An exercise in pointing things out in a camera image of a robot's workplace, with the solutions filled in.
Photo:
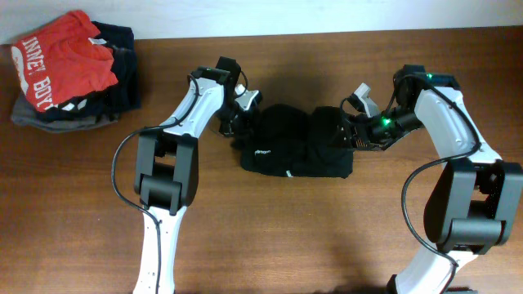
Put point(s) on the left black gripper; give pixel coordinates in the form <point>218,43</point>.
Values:
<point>241,130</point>

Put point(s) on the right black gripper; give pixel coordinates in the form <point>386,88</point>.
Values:
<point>362,121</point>

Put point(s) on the black t-shirt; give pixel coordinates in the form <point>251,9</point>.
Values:
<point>288,142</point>

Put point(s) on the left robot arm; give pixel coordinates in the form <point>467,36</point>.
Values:
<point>167,164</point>

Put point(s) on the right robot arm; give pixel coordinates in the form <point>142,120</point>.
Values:
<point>473,205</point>

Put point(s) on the navy folded garment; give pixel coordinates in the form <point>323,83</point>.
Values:
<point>122,96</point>

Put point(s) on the red folded printed t-shirt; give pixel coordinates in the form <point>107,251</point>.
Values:
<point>61,61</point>

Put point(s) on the grey folded garment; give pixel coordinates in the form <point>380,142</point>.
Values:
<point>24,115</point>

